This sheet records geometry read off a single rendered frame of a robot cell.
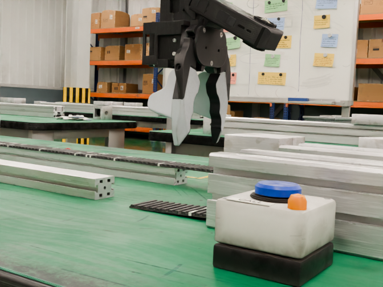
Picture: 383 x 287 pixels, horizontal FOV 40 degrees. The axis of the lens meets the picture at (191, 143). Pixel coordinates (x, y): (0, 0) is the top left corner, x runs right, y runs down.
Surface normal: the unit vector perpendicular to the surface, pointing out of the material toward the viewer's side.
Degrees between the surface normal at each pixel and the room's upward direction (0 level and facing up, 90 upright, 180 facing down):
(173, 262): 0
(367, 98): 98
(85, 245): 0
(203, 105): 107
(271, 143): 90
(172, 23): 90
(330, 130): 90
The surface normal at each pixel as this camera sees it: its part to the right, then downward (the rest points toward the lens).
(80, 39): 0.84, 0.07
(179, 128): 0.26, 0.31
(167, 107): -0.51, -0.25
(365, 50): -0.43, 0.06
